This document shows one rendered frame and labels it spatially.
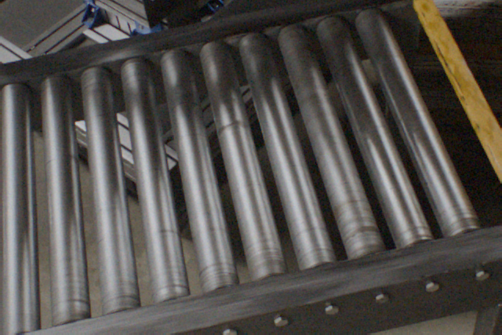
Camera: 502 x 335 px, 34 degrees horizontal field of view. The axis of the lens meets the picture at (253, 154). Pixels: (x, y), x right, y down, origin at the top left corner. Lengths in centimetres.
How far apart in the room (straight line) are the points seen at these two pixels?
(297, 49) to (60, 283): 51
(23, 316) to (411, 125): 59
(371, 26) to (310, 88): 16
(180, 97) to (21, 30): 119
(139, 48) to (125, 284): 43
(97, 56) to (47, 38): 97
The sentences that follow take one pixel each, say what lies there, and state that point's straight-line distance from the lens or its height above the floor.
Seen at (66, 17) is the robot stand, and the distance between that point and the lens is 237.
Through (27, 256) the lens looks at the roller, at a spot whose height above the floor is 79.
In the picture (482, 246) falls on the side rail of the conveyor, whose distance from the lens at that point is 109.
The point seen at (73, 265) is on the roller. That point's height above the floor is 80.
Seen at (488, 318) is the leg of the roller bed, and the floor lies 61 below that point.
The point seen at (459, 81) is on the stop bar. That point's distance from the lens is 124.
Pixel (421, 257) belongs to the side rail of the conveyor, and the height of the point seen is 80.
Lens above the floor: 171
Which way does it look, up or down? 51 degrees down
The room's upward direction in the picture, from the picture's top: 9 degrees counter-clockwise
